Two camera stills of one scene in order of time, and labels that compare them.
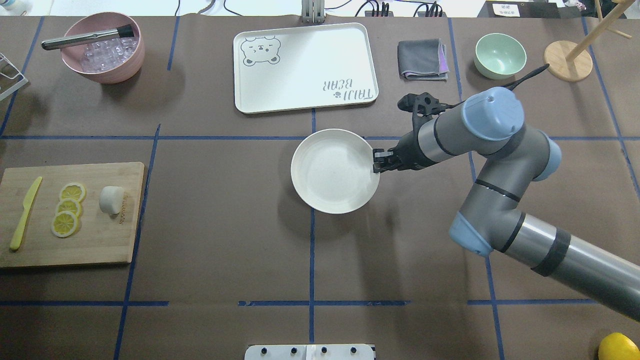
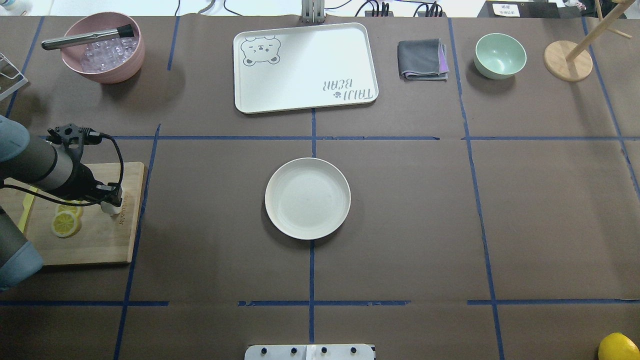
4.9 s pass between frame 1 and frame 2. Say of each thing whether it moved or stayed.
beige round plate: moved
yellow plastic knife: stayed
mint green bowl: stayed
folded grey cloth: stayed
